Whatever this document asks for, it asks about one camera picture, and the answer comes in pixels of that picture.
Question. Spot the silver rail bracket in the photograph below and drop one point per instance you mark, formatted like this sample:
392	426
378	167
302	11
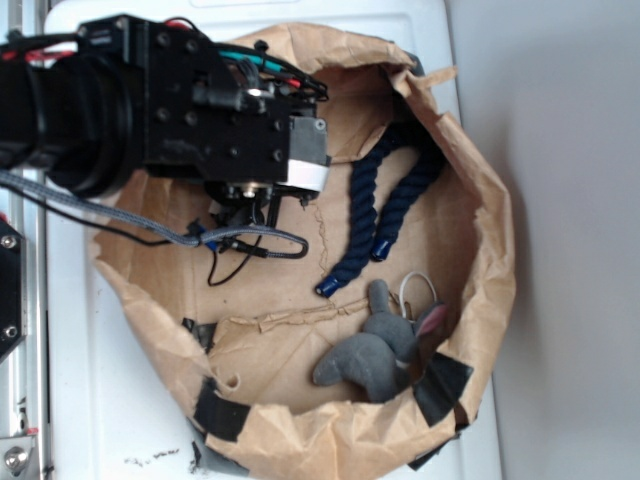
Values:
19	458

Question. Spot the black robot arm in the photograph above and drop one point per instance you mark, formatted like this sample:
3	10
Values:
123	94

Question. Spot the aluminium rail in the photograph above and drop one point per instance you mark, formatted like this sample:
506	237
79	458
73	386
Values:
24	374

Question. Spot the white elastic loop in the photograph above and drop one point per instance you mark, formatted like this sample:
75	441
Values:
416	290

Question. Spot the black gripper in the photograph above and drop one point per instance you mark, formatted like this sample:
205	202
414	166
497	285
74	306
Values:
237	120

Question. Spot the brown paper bag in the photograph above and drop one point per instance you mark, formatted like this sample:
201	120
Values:
238	359

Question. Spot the black octagonal mount plate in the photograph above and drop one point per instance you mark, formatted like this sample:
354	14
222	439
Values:
11	293

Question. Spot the grey plush bunny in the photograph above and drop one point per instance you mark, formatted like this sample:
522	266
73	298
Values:
376	359

